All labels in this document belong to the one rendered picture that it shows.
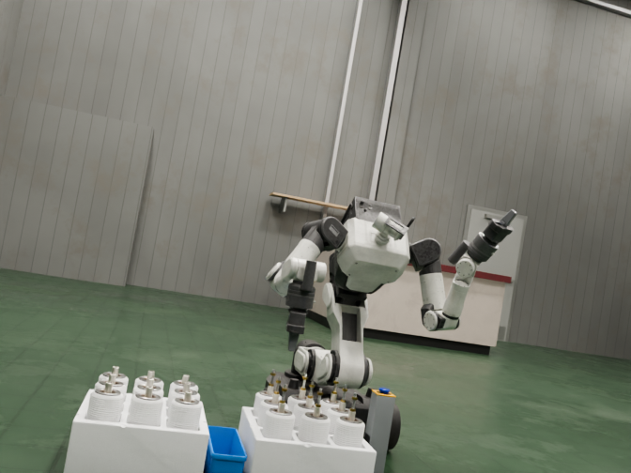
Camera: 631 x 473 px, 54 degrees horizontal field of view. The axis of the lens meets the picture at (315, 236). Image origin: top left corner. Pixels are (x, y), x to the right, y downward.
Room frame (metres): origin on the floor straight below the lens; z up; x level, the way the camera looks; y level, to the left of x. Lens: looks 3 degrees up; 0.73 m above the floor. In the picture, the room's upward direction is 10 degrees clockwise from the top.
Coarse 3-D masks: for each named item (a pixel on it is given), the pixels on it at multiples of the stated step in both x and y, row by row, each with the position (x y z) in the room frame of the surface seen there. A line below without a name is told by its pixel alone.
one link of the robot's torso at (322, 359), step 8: (312, 352) 2.83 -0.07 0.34; (320, 352) 2.84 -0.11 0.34; (328, 352) 2.86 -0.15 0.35; (312, 360) 2.81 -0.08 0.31; (320, 360) 2.73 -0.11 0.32; (328, 360) 2.49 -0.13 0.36; (368, 360) 2.54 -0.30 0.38; (312, 368) 2.79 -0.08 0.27; (320, 368) 2.55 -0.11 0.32; (328, 368) 2.48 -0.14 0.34; (312, 376) 2.81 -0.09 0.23; (320, 376) 2.53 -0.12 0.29; (328, 376) 2.48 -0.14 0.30; (368, 376) 2.51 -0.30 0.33; (320, 384) 2.60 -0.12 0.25
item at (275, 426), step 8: (272, 416) 1.96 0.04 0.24; (280, 416) 1.96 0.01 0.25; (288, 416) 1.97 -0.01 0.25; (264, 424) 1.98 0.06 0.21; (272, 424) 1.96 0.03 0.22; (280, 424) 1.95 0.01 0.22; (288, 424) 1.96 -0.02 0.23; (264, 432) 1.98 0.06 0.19; (272, 432) 1.95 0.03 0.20; (280, 432) 1.95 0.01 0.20; (288, 432) 1.97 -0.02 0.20
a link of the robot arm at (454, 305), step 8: (448, 296) 2.35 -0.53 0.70; (456, 296) 2.31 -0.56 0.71; (464, 296) 2.32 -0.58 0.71; (448, 304) 2.34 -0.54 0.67; (456, 304) 2.32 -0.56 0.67; (440, 312) 2.39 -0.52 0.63; (448, 312) 2.34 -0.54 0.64; (456, 312) 2.33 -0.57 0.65; (440, 320) 2.34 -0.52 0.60; (448, 320) 2.35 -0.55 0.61; (456, 320) 2.36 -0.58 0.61; (440, 328) 2.37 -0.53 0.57; (448, 328) 2.39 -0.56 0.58
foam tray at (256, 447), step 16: (240, 416) 2.28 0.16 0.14; (240, 432) 2.22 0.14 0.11; (256, 432) 1.99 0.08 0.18; (256, 448) 1.91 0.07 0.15; (272, 448) 1.92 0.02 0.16; (288, 448) 1.93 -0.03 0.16; (304, 448) 1.94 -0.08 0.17; (320, 448) 1.95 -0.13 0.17; (336, 448) 1.97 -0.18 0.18; (352, 448) 1.99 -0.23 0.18; (368, 448) 2.02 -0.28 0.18; (256, 464) 1.91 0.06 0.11; (272, 464) 1.92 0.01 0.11; (288, 464) 1.93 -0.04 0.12; (304, 464) 1.94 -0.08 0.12; (320, 464) 1.95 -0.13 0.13; (336, 464) 1.97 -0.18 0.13; (352, 464) 1.98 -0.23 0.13; (368, 464) 1.99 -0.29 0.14
